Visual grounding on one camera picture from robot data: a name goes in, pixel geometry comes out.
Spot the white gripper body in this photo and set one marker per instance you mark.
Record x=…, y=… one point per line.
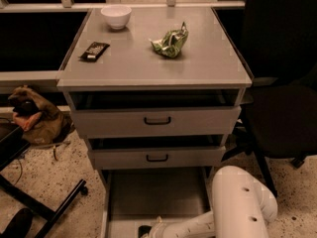
x=156, y=230

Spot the green yellow sponge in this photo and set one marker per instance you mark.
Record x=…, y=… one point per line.
x=144, y=230

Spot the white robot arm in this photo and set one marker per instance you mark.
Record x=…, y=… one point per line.
x=242, y=206

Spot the bottom grey drawer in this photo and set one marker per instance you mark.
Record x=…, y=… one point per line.
x=139, y=197

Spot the grey drawer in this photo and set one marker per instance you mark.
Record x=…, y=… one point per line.
x=119, y=114
x=155, y=152
x=139, y=197

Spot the middle grey drawer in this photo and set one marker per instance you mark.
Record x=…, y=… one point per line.
x=155, y=152

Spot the top grey drawer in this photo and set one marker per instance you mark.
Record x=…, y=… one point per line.
x=119, y=114

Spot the grey drawer cabinet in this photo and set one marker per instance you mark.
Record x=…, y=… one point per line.
x=207, y=62

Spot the black shoe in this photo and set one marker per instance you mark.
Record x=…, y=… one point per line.
x=20, y=224

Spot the brown backpack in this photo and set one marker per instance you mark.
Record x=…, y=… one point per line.
x=41, y=121

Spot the black stand base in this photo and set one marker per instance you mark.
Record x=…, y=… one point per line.
x=13, y=146

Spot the green crumpled chip bag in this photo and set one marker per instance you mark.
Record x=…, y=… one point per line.
x=172, y=43

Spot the black snack bar wrapper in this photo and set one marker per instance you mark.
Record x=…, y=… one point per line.
x=94, y=51

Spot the white ceramic bowl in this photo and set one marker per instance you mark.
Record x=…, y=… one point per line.
x=116, y=16

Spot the black office chair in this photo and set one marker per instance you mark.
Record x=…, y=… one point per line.
x=279, y=119

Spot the black middle drawer handle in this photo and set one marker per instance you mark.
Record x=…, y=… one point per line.
x=156, y=159

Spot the black drawer handle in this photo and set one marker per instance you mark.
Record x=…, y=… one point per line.
x=157, y=121
x=156, y=159

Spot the black top drawer handle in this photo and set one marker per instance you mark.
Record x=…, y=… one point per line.
x=157, y=121

